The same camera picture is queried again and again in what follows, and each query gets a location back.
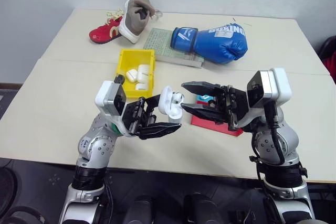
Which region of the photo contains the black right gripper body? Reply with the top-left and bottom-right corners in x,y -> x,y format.
213,84 -> 249,132

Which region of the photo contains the large white earbud case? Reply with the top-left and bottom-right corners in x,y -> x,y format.
137,64 -> 151,84

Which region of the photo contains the small white earbud case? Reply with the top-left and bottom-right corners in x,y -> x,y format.
125,69 -> 139,82

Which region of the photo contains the blue boxing glove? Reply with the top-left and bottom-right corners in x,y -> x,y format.
170,23 -> 248,65

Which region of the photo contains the yellow plastic bin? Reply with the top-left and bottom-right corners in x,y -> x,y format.
114,48 -> 156,99

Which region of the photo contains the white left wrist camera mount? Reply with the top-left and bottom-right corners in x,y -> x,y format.
94,80 -> 128,117

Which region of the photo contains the dark rounded shape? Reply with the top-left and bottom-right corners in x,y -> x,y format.
122,194 -> 156,224
183,193 -> 219,224

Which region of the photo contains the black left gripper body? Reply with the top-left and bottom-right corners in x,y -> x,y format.
121,96 -> 159,137

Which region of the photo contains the dark round object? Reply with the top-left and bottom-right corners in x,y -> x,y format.
0,165 -> 18,210

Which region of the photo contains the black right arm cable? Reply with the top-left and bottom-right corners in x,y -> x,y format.
263,101 -> 287,165

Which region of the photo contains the red flat card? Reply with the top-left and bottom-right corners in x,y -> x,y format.
190,94 -> 244,137

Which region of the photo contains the red sneaker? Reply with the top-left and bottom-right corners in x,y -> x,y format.
89,8 -> 124,45

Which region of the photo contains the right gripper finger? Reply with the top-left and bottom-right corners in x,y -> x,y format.
181,103 -> 231,125
181,80 -> 224,97

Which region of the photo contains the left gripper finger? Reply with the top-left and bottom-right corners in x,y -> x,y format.
144,94 -> 162,116
136,122 -> 183,141

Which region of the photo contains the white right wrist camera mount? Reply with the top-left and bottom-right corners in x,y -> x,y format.
246,67 -> 292,110

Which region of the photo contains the grey and white sneaker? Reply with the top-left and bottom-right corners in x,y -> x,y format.
118,0 -> 164,45

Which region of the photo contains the teal and white small box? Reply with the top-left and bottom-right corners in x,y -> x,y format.
195,93 -> 215,107

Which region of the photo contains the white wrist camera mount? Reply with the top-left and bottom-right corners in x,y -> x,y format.
246,67 -> 292,110
94,80 -> 128,117

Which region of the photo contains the black and red chair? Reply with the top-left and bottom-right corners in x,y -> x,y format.
318,35 -> 336,83

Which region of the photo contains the green covered book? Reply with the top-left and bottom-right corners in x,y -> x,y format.
142,27 -> 205,69

